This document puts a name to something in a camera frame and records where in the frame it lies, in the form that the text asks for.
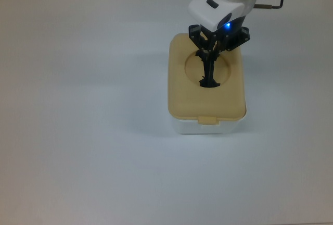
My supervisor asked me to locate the tan lid with black handle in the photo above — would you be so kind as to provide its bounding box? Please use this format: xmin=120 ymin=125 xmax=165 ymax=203
xmin=167 ymin=32 xmax=248 ymax=126

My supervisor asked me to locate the white plastic tool case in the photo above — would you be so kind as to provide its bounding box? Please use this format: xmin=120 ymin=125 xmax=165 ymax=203
xmin=170 ymin=112 xmax=247 ymax=135

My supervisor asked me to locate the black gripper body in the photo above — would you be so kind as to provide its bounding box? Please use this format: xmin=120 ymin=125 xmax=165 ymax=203
xmin=201 ymin=16 xmax=246 ymax=49

